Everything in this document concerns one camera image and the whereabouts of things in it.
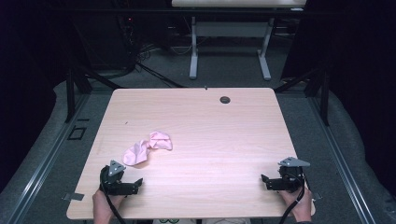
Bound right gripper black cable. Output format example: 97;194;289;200
277;174;306;224

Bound dark equipment rack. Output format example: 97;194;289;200
113;0;142;71

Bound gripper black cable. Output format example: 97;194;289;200
277;174;306;224
98;166;127;224

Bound person's right hand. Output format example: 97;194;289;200
277;186;313;224

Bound grey metal floor rail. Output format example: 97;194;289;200
5;92;92;224
307;96;378;224

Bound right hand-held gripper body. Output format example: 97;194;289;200
270;156;311;192

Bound black floor cables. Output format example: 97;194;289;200
135;43;189;90

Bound person's left hand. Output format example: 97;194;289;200
92;188;126;224

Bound black horizontal frame bar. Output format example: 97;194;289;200
43;7;344;17

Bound black metal frame stand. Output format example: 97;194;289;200
64;65;123;124
274;67;331;127

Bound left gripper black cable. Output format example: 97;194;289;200
98;166;127;224

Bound white desk with metal legs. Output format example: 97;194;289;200
171;0;308;81

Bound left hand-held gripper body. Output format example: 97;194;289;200
99;160;138;197

